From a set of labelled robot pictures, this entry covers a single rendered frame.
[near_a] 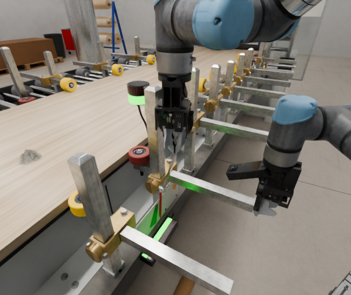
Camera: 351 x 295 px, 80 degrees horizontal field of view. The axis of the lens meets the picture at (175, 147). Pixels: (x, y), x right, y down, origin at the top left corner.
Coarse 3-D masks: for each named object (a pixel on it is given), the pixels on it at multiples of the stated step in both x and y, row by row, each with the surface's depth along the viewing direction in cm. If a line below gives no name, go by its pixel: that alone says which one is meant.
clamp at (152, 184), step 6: (168, 168) 73; (174, 168) 75; (150, 174) 70; (150, 180) 68; (156, 180) 68; (162, 180) 68; (168, 180) 73; (150, 186) 68; (156, 186) 67; (150, 192) 69; (156, 192) 68
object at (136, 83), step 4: (128, 84) 55; (132, 84) 55; (136, 84) 55; (140, 84) 55; (144, 84) 55; (136, 96) 55; (140, 96) 55; (144, 104) 56; (140, 112) 60; (144, 120) 61
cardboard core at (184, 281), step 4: (184, 276) 118; (180, 280) 117; (184, 280) 116; (188, 280) 116; (180, 284) 114; (184, 284) 114; (188, 284) 114; (192, 284) 116; (176, 288) 114; (180, 288) 113; (184, 288) 113; (188, 288) 113; (192, 288) 116; (176, 292) 112; (180, 292) 111; (184, 292) 111; (188, 292) 112
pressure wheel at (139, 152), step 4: (132, 148) 77; (136, 148) 77; (140, 148) 77; (144, 148) 77; (148, 148) 77; (128, 152) 75; (132, 152) 75; (136, 152) 75; (140, 152) 75; (144, 152) 75; (148, 152) 74; (132, 156) 72; (136, 156) 72; (140, 156) 72; (144, 156) 73; (148, 156) 74; (132, 160) 73; (136, 160) 72; (140, 160) 73; (144, 160) 73; (148, 160) 75; (136, 164) 74; (140, 164) 73; (140, 172) 80
